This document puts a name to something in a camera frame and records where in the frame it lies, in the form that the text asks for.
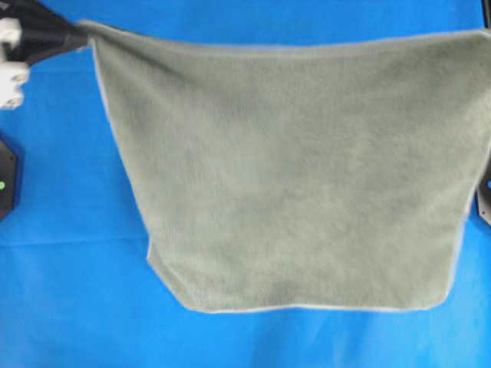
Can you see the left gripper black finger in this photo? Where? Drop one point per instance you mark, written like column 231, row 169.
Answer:
column 34, row 50
column 40, row 23

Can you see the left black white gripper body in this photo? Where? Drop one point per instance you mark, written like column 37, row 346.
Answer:
column 16, row 23

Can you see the large grey-green towel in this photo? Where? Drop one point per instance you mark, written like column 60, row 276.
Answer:
column 330, row 177

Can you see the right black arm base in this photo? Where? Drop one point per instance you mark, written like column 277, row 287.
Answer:
column 483, row 197

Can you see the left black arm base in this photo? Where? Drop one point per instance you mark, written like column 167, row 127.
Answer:
column 12, row 172

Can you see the black pole top right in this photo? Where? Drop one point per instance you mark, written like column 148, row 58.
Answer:
column 486, row 5

